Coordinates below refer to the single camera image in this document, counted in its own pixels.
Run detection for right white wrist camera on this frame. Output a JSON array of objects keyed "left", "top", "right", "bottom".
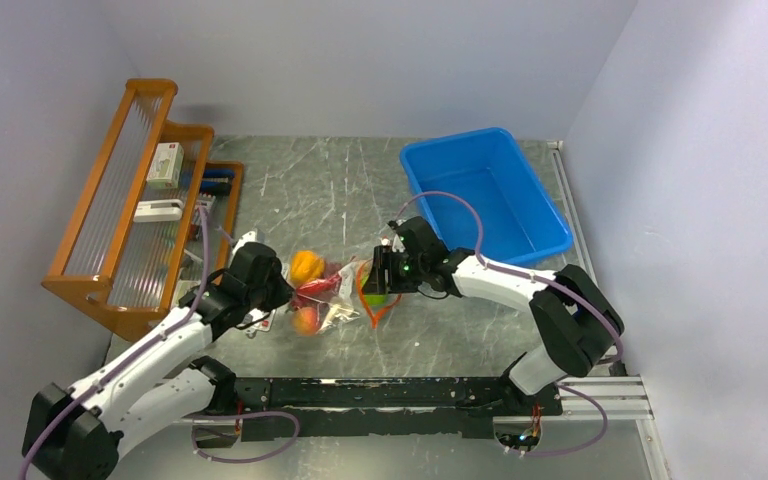
[{"left": 379, "top": 228, "right": 404, "bottom": 252}]

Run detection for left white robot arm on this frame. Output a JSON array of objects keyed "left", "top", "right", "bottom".
[{"left": 18, "top": 238, "right": 293, "bottom": 479}]

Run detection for blue plastic bin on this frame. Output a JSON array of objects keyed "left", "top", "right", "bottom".
[{"left": 400, "top": 127, "right": 574, "bottom": 267}]

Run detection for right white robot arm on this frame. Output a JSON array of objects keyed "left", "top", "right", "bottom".
[{"left": 361, "top": 217, "right": 624, "bottom": 414}]

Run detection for orange wooden rack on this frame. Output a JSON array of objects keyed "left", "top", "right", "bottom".
[{"left": 42, "top": 78, "right": 232, "bottom": 342}]

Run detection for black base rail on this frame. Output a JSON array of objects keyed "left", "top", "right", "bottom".
[{"left": 209, "top": 377, "right": 563, "bottom": 439}]

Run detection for white blister pack card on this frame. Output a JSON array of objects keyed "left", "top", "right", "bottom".
[{"left": 236, "top": 309, "right": 275, "bottom": 338}]

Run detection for red fake chili pepper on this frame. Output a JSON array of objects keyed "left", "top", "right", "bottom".
[{"left": 296, "top": 274, "right": 342, "bottom": 298}]

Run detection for white flat device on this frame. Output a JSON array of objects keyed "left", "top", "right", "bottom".
[{"left": 133, "top": 199, "right": 184, "bottom": 223}]

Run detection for white box with red label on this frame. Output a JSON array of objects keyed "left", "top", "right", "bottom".
[{"left": 146, "top": 142, "right": 184, "bottom": 189}]

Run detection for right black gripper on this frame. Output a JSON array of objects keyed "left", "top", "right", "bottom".
[{"left": 365, "top": 245, "right": 428, "bottom": 294}]

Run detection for clear zip top bag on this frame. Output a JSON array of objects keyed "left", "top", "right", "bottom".
[{"left": 287, "top": 258, "right": 404, "bottom": 339}]

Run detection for fake peach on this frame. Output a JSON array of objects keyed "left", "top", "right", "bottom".
[{"left": 292, "top": 306, "right": 321, "bottom": 336}]

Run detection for blue marker pens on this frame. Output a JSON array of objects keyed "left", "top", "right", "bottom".
[{"left": 199, "top": 168, "right": 236, "bottom": 197}]

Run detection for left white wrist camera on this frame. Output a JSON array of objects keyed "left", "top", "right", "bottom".
[{"left": 231, "top": 229, "right": 264, "bottom": 257}]

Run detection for green fake fruit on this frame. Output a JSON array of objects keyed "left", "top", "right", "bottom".
[{"left": 363, "top": 294, "right": 388, "bottom": 308}]

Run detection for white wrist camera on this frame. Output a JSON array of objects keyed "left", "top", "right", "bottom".
[
  {"left": 231, "top": 229, "right": 264, "bottom": 257},
  {"left": 379, "top": 228, "right": 404, "bottom": 252}
]

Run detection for yellow fake bell pepper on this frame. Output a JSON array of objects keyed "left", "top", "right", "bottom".
[{"left": 289, "top": 250, "right": 326, "bottom": 287}]

